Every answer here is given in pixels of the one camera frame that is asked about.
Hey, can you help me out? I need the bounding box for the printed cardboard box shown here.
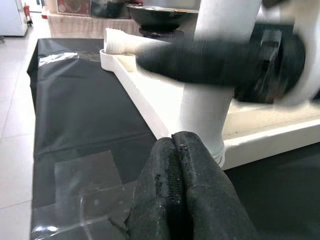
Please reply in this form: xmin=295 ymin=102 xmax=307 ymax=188
xmin=56 ymin=0 xmax=92 ymax=17

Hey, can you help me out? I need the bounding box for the white plastic children table top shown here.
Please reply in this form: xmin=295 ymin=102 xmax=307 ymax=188
xmin=99 ymin=47 xmax=320 ymax=171

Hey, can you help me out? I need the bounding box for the white plastic table leg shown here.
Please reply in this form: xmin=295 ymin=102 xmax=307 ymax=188
xmin=178 ymin=0 xmax=263 ymax=166
xmin=103 ymin=27 xmax=176 ymax=55

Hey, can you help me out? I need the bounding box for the black round stool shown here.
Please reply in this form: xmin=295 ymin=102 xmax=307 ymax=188
xmin=138 ymin=28 xmax=181 ymax=39

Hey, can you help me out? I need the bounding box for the black glossy container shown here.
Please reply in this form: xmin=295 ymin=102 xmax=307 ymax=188
xmin=91 ymin=0 xmax=131 ymax=20

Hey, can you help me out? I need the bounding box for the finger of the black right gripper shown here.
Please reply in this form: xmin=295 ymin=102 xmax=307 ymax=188
xmin=134 ymin=37 xmax=265 ymax=89

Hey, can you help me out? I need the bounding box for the clear tape patch on cloth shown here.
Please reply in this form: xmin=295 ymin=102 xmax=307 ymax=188
xmin=31 ymin=149 xmax=141 ymax=240

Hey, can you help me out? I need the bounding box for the beige cloth covered table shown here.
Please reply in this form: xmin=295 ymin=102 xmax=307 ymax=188
xmin=47 ymin=13 xmax=141 ymax=40

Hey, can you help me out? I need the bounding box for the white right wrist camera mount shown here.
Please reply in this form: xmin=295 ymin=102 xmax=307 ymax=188
xmin=254 ymin=0 xmax=320 ymax=107

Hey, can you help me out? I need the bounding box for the small red fire extinguisher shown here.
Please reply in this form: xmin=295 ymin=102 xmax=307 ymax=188
xmin=23 ymin=1 xmax=34 ymax=25

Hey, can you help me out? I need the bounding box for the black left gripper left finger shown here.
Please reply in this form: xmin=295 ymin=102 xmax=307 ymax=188
xmin=124 ymin=136 xmax=188 ymax=240

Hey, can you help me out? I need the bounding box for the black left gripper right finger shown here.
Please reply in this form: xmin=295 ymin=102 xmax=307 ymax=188
xmin=172 ymin=130 xmax=260 ymax=240

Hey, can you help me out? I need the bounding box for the large black bowl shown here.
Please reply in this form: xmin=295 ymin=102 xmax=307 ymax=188
xmin=126 ymin=3 xmax=200 ymax=32

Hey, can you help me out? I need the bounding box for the white cabinet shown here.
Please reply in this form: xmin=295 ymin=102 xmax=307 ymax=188
xmin=0 ymin=0 xmax=28 ymax=37

